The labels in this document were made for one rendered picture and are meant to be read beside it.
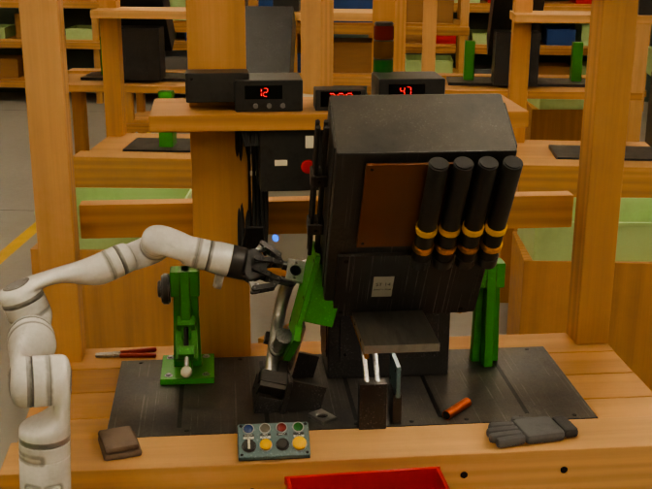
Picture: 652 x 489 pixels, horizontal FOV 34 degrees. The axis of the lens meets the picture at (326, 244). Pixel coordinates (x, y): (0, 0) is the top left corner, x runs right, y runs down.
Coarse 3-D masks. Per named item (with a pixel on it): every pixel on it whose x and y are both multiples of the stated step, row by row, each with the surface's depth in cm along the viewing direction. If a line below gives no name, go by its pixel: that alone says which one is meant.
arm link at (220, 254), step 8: (216, 248) 236; (224, 248) 237; (232, 248) 237; (216, 256) 236; (224, 256) 236; (208, 264) 236; (216, 264) 236; (224, 264) 236; (216, 272) 237; (224, 272) 237; (216, 280) 242; (216, 288) 243
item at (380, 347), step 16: (352, 320) 237; (368, 320) 231; (384, 320) 232; (400, 320) 232; (416, 320) 232; (368, 336) 223; (384, 336) 223; (400, 336) 223; (416, 336) 223; (432, 336) 223; (368, 352) 218; (384, 352) 219; (400, 352) 219; (416, 352) 221; (432, 352) 222
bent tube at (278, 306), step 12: (288, 264) 240; (300, 264) 241; (288, 276) 239; (300, 276) 240; (288, 288) 245; (276, 300) 249; (288, 300) 249; (276, 312) 248; (276, 324) 247; (276, 360) 242
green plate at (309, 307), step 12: (312, 252) 235; (312, 264) 231; (312, 276) 231; (300, 288) 240; (312, 288) 233; (300, 300) 237; (312, 300) 234; (324, 300) 234; (300, 312) 233; (312, 312) 234; (324, 312) 235; (336, 312) 235; (300, 324) 234; (324, 324) 236
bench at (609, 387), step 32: (96, 352) 277; (160, 352) 277; (256, 352) 278; (320, 352) 278; (576, 352) 279; (608, 352) 279; (96, 384) 258; (576, 384) 259; (608, 384) 260; (640, 384) 260; (96, 416) 241; (608, 416) 243
